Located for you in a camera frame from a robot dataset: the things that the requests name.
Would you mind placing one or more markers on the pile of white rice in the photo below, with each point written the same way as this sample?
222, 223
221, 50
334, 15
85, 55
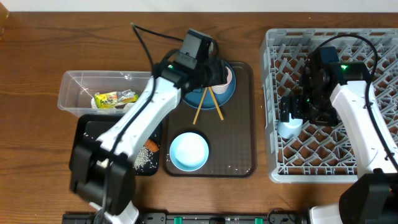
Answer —
147, 162

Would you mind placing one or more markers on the orange carrot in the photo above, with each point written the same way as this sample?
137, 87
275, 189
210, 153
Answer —
152, 146

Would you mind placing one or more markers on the light blue cup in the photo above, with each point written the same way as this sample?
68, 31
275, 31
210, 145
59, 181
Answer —
290, 129

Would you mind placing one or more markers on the clear plastic bin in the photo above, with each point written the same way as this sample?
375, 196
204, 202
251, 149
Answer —
78, 87

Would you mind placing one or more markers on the left wooden chopstick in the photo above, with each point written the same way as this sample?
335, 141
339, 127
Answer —
199, 106

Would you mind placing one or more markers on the yellow green snack wrapper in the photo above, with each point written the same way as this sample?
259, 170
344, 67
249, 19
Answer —
114, 99

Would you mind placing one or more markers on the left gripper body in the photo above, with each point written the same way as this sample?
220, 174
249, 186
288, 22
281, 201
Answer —
211, 73

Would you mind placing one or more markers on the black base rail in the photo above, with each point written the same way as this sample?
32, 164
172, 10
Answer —
274, 217

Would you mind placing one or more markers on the wooden chopstick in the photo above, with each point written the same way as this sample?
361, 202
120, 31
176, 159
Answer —
216, 103
199, 106

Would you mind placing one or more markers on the right wooden chopstick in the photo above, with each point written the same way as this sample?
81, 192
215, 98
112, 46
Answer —
216, 103

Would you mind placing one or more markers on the brown serving tray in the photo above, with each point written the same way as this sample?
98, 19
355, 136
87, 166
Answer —
232, 141

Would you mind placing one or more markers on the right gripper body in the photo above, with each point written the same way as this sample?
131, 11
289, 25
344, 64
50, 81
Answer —
312, 107

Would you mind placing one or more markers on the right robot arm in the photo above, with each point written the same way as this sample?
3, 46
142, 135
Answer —
335, 92

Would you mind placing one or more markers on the light blue bowl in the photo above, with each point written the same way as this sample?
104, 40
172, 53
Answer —
189, 152

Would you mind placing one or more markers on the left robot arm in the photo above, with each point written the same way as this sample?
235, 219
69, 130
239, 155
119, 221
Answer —
103, 170

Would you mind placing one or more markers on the grey dishwasher rack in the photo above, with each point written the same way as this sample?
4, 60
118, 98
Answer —
320, 154

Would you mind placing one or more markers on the black plastic tray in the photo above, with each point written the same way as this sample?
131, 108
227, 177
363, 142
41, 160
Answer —
102, 123

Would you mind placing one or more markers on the pink cup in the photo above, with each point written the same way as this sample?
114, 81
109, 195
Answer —
220, 89

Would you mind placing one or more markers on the dark blue plate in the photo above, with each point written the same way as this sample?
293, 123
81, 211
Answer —
193, 98

